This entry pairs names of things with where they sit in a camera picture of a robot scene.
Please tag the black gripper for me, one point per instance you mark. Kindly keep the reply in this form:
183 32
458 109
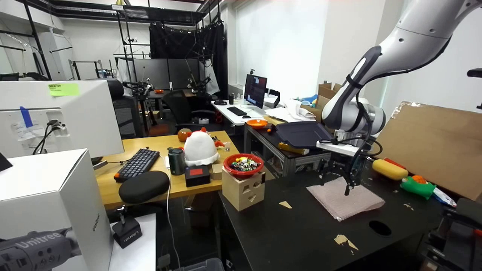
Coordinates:
362 160

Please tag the pink bubble plastic sheet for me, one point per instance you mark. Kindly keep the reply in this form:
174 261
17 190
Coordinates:
347 204

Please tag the blue tape strip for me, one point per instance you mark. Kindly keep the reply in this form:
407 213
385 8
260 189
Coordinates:
26 116

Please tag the black computer monitor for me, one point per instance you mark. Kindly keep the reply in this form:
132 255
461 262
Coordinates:
257 91

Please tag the white desk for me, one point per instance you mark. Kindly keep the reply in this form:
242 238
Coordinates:
226 112

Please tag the orange ball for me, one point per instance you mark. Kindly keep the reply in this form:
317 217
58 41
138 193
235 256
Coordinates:
184 136

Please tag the white and blue marker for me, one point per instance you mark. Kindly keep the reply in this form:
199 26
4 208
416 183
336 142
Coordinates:
445 198

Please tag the wooden desk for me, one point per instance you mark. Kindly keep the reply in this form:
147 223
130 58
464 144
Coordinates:
151 145

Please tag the large white box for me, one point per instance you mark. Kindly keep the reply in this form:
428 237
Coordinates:
46 196

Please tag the green toy cylinder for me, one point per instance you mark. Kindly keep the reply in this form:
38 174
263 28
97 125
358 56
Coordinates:
416 189

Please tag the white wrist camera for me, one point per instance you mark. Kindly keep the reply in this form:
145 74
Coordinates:
336 148

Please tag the black box with red label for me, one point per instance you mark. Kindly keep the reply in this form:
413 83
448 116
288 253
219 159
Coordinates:
198 177

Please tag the white plastic bag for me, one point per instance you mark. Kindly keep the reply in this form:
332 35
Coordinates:
201 148

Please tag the green sticky note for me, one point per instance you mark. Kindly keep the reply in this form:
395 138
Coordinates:
64 89

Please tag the white equipment cabinet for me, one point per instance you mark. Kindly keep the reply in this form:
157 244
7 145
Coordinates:
85 118

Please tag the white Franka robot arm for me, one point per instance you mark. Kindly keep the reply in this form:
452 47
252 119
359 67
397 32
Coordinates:
412 35

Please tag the small black keyboard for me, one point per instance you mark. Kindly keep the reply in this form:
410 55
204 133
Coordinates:
239 112

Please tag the black oval cushion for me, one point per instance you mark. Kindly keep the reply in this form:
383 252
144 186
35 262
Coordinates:
144 187

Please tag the black joystick controller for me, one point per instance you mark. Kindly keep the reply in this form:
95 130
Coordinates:
127 232

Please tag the orange bowl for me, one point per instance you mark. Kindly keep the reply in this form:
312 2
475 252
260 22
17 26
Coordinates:
258 124

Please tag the red bowl with items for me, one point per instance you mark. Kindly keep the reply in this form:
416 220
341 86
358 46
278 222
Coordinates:
245 175

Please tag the small tan box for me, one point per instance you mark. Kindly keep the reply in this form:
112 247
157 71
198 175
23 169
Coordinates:
217 172

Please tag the open cardboard box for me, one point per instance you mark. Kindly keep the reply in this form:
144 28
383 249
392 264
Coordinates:
326 92

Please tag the dark green can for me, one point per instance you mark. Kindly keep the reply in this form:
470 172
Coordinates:
177 162

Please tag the black office chair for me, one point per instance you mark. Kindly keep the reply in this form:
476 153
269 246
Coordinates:
126 113

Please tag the black curtain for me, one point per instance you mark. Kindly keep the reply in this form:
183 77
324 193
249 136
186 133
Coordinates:
186 43

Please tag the grey Unitree robot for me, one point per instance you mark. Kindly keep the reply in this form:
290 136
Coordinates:
35 250

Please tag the brown cardboard sheet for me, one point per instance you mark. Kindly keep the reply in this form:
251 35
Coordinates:
437 145

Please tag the wooden box with holes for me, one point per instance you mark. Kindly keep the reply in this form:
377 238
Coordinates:
243 195

